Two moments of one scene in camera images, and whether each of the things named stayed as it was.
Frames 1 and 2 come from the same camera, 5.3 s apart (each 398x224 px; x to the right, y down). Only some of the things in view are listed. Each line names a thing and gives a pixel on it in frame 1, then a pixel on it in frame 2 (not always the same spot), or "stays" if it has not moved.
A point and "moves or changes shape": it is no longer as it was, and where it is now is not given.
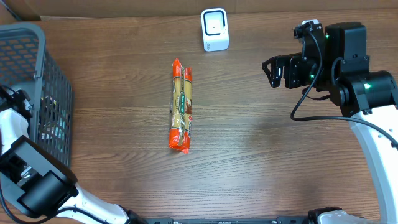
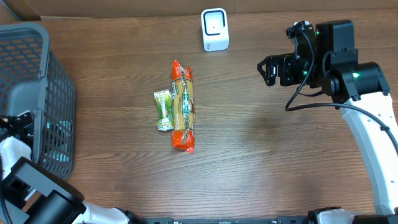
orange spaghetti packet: x=180 y=107 moves or changes shape
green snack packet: x=49 y=111 → x=164 y=100
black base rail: x=253 y=219 stays
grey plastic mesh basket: x=25 y=63 stays
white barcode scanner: x=215 y=30 stays
